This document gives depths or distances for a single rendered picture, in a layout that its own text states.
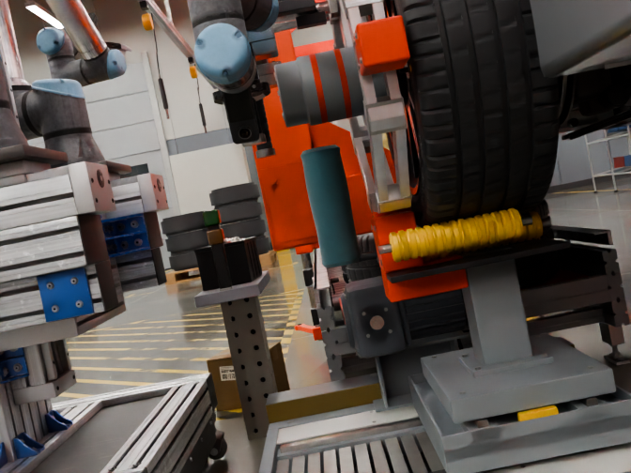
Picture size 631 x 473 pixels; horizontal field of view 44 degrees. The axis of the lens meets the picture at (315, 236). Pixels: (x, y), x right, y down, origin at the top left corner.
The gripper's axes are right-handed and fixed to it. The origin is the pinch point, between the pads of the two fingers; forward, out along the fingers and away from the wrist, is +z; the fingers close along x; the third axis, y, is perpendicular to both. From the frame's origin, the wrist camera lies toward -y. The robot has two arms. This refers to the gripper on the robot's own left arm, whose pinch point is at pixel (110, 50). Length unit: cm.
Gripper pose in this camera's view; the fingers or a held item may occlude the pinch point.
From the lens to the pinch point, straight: 263.2
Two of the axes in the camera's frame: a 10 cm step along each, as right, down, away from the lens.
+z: 2.6, -0.9, 9.6
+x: 9.6, -0.5, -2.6
